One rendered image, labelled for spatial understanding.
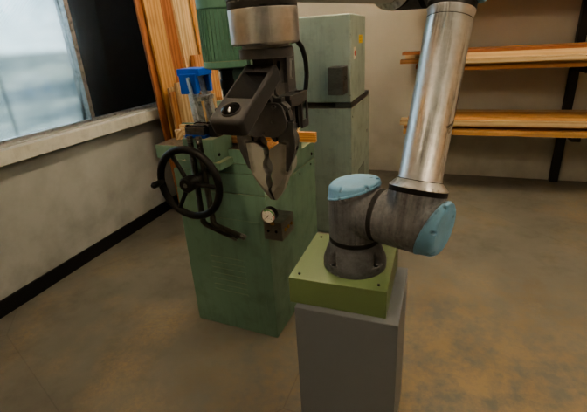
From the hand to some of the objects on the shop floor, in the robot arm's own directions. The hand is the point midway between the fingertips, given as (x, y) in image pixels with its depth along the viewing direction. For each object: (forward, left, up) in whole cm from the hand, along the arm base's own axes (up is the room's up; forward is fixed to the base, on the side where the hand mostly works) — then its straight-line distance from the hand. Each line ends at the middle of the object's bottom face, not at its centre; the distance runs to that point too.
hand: (272, 193), depth 57 cm
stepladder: (+83, -190, -109) cm, 234 cm away
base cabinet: (+38, -121, -108) cm, 167 cm away
